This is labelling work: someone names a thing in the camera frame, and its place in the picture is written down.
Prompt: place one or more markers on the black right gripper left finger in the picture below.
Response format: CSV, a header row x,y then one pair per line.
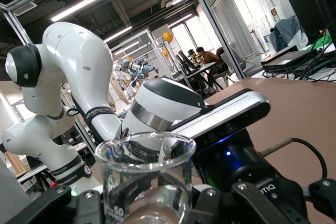
x,y
65,208

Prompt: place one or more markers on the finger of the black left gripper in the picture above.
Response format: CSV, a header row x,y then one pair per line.
x,y
324,192

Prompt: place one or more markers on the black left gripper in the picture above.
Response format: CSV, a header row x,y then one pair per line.
x,y
236,163

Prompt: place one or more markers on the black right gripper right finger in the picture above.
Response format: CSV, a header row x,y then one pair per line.
x,y
236,208

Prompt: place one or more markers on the small clear glass beaker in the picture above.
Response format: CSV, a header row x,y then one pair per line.
x,y
144,161

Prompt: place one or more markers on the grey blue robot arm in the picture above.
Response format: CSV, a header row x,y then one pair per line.
x,y
137,70

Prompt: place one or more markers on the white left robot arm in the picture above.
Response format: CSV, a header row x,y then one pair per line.
x,y
78,58

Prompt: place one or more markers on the grey office chair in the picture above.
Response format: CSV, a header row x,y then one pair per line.
x,y
231,64

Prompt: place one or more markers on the seated person brown shirt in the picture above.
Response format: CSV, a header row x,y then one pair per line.
x,y
207,57

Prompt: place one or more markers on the flat black box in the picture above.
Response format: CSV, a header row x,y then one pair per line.
x,y
283,60

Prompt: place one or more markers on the black desk monitor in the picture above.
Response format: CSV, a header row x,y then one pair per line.
x,y
185,61

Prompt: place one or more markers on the yellow hard hat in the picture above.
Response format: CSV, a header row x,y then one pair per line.
x,y
128,58
168,37
165,53

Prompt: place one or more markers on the white curtain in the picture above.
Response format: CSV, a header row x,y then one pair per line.
x,y
231,24

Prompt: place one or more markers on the blue jacket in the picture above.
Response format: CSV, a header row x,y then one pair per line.
x,y
288,33

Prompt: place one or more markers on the green cloth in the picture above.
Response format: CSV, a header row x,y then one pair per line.
x,y
325,41

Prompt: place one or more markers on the short ceiling tube light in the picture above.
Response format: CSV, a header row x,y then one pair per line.
x,y
118,34

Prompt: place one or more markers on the large black monitor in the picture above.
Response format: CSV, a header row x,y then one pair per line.
x,y
309,3

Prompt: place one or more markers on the long ceiling tube light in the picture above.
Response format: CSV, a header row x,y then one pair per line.
x,y
82,3

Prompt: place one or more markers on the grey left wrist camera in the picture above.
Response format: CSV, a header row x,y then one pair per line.
x,y
223,113

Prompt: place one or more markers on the slanted aluminium frame post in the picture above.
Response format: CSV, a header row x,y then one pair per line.
x,y
212,19

